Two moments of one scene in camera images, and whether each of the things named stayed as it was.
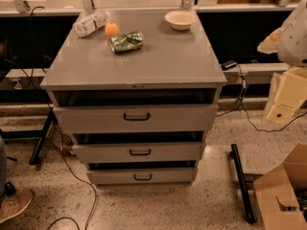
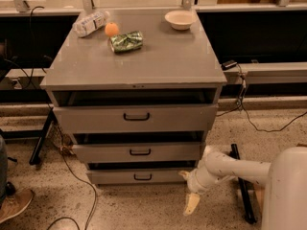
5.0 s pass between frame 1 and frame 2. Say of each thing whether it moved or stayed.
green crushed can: stayed
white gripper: moved
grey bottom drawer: stayed
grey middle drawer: stayed
